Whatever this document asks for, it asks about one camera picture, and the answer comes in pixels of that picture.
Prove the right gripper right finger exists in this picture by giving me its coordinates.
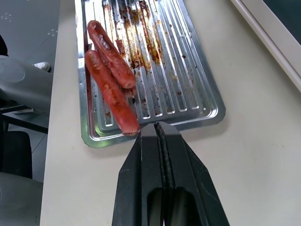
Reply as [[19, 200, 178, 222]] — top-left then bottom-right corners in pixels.
[[155, 121, 230, 226]]

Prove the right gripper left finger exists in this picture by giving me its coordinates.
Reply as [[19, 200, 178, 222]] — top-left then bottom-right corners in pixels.
[[111, 122, 165, 226]]

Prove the ribbed metal baking tray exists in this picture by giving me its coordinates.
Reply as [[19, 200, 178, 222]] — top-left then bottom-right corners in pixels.
[[74, 0, 226, 148]]

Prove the black table frame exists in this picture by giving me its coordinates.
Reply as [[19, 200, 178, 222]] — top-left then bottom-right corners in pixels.
[[0, 105, 49, 135]]

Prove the white sneaker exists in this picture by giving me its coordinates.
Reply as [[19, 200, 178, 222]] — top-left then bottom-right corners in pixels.
[[32, 61, 51, 73]]

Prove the dark rounded shape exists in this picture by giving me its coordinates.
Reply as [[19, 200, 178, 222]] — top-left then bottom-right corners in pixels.
[[0, 130, 33, 179]]

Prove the grilled red sausage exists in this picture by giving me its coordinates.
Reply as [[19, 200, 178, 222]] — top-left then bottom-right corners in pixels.
[[87, 20, 136, 89], [84, 49, 141, 137]]

